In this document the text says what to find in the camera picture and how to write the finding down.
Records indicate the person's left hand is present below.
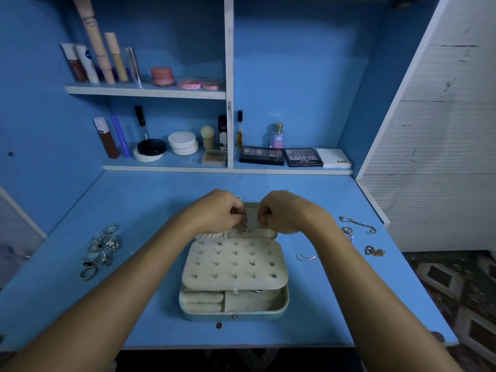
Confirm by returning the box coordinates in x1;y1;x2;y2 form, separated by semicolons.
178;190;247;237

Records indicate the person's right hand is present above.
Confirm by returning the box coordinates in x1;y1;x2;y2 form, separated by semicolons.
257;190;334;237

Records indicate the cream jewellery box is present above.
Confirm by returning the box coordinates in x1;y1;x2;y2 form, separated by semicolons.
179;202;291;321

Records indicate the pile of silver bracelets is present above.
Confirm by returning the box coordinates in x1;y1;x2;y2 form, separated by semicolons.
296;216;386;262

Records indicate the pile of silver rings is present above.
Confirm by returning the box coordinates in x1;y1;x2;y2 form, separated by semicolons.
80;224;122;281

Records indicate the person's right forearm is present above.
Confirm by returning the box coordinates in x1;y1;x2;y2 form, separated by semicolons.
302;216;462;372

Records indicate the person's left forearm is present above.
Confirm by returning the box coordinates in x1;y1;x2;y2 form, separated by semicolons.
4;219;203;372

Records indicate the white flat box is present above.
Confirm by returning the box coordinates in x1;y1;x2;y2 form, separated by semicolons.
316;148;353;171

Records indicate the square brown powder compact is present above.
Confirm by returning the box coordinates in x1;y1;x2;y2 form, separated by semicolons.
201;149;229;167

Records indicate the black lettered eyeshadow palette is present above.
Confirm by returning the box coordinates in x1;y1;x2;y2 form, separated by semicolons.
284;148;324;168

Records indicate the dark eyeshadow palette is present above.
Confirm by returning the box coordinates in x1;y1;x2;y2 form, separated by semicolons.
239;146;286;166

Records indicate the white round cream jar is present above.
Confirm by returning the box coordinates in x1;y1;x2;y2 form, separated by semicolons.
168;131;200;157

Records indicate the beige makeup sponge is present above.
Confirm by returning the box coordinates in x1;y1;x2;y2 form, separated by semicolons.
200;125;216;151

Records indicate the small pink perfume bottle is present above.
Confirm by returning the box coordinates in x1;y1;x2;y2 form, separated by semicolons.
270;123;286;149

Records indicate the black cosmetic bottle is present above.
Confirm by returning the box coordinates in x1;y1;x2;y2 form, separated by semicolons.
218;114;229;150

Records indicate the white bowl black inside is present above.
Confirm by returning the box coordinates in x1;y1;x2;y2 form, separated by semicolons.
132;138;167;163

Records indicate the black makeup brush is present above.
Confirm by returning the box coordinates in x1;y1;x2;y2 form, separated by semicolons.
135;105;149;142

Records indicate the blue cosmetic tube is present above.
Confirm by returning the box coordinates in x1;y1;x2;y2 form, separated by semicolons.
111;114;132;158

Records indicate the brown lipstick tube white cap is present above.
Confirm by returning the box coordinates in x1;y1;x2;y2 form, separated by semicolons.
93;116;121;160

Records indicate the white shelf unit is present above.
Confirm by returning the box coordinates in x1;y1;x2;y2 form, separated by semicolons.
65;0;441;177

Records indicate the pink round jar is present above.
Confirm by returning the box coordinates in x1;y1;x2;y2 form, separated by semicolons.
150;66;175;87

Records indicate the white slatted cabinet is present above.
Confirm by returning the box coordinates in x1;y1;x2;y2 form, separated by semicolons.
355;0;496;253

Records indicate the short beige cosmetic tube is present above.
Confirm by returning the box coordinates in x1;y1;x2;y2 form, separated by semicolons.
104;32;130;84

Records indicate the white tube blue label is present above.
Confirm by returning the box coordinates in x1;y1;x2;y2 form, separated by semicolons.
74;44;100;85

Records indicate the white framed marbled panel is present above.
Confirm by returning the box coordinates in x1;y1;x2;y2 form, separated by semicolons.
0;185;48;291

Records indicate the tall beige cosmetic tube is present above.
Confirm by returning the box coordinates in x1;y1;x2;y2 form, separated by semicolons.
71;0;116;85

